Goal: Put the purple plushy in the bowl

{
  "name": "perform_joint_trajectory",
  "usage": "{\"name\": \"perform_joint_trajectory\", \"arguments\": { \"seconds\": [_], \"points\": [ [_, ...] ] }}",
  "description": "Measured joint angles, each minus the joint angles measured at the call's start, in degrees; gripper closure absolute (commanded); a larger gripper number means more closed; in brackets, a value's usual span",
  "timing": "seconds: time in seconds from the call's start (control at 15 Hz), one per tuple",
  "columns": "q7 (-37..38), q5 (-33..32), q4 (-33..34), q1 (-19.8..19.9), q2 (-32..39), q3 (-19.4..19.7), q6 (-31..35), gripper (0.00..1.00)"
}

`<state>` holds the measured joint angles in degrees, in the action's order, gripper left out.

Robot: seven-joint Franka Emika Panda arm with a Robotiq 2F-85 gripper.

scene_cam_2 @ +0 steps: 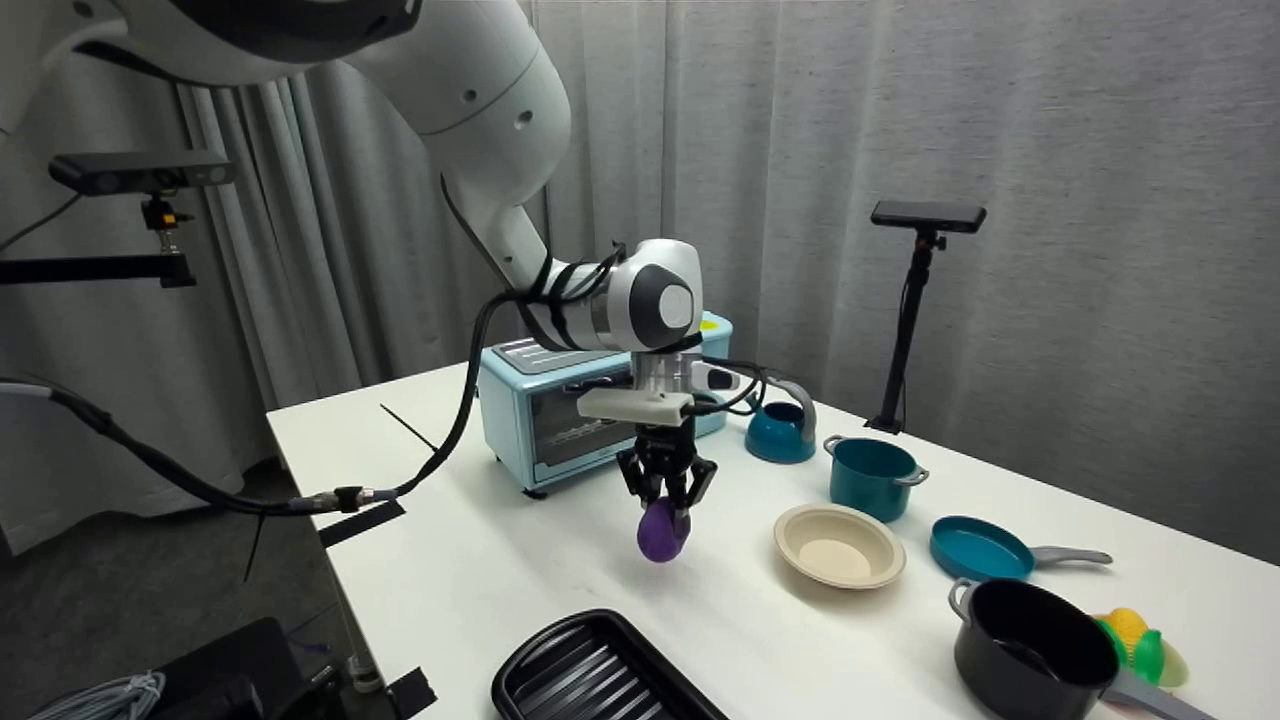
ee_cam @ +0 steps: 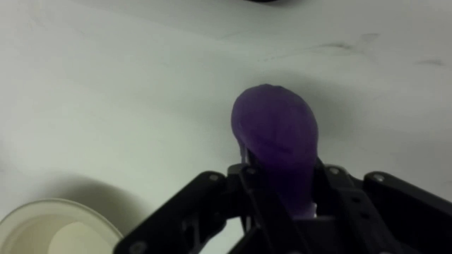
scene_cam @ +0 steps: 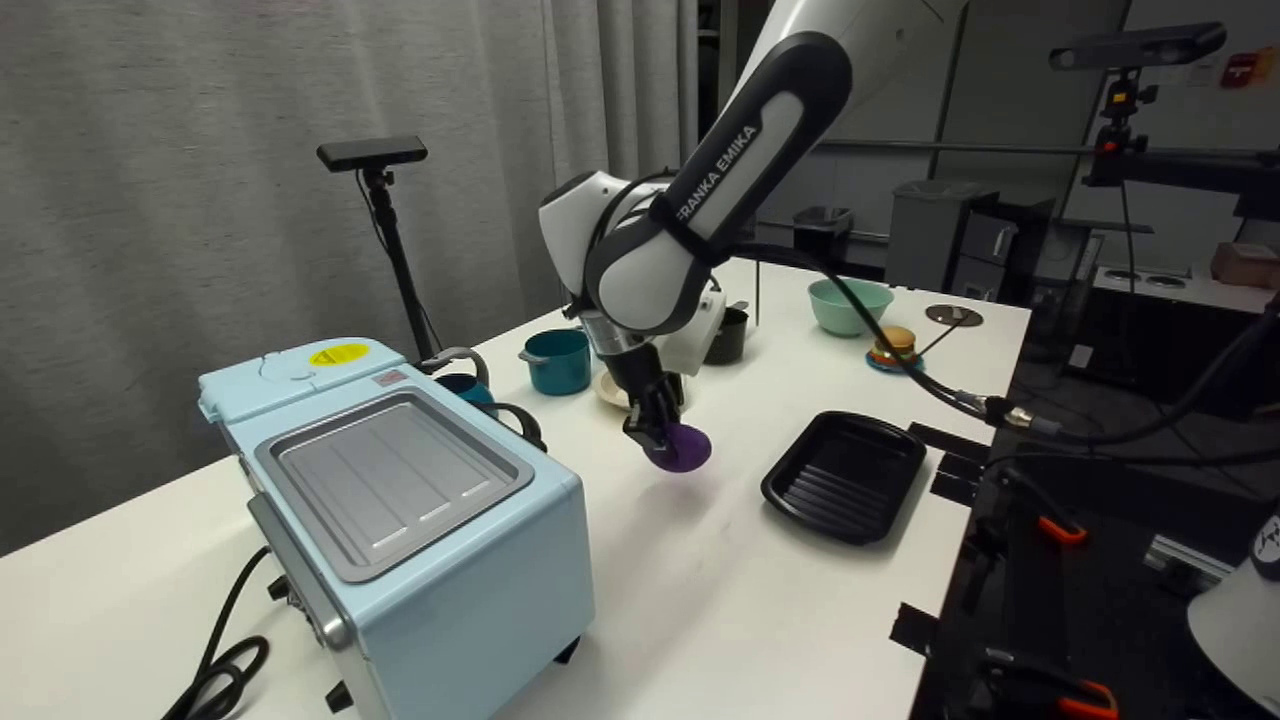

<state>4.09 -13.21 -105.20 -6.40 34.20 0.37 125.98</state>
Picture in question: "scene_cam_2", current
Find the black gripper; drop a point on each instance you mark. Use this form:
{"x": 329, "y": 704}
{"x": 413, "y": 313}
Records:
{"x": 665, "y": 446}

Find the purple plushy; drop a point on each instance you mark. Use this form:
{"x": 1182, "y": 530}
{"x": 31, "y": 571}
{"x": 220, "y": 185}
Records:
{"x": 662, "y": 539}

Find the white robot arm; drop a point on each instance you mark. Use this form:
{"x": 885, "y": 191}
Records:
{"x": 467, "y": 82}

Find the beige bowl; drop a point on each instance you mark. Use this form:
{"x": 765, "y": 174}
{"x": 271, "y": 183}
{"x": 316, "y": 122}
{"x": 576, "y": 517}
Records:
{"x": 838, "y": 550}

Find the teal kettle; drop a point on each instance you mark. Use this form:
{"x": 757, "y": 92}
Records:
{"x": 777, "y": 432}

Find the light blue toaster oven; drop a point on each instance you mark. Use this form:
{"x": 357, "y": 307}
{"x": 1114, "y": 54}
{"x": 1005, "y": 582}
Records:
{"x": 532, "y": 427}

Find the black grill tray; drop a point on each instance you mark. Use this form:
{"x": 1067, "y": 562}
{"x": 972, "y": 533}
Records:
{"x": 600, "y": 672}

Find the teal pot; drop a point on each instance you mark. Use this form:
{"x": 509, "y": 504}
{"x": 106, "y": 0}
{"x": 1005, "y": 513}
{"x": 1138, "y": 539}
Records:
{"x": 873, "y": 481}

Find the black tape strip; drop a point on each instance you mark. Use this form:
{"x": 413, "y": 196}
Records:
{"x": 361, "y": 520}
{"x": 408, "y": 695}

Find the teal frying pan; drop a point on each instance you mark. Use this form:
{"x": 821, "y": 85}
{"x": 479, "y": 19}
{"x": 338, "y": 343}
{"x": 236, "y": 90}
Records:
{"x": 982, "y": 550}

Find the black pot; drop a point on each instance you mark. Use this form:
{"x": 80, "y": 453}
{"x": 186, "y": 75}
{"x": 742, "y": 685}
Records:
{"x": 1033, "y": 655}

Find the yellow green toy vegetable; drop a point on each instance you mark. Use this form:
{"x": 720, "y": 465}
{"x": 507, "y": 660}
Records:
{"x": 1145, "y": 646}

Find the grey plastic bag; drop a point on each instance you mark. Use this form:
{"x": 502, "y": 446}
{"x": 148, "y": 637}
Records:
{"x": 106, "y": 699}

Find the white wrist camera block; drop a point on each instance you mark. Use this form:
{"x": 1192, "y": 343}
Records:
{"x": 632, "y": 405}

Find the black camera stand pole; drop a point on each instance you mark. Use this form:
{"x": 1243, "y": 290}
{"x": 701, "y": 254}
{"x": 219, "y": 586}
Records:
{"x": 913, "y": 322}

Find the black stereo camera bar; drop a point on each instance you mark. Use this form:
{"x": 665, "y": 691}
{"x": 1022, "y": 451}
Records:
{"x": 931, "y": 215}
{"x": 132, "y": 171}

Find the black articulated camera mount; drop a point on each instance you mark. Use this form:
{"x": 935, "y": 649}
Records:
{"x": 132, "y": 270}

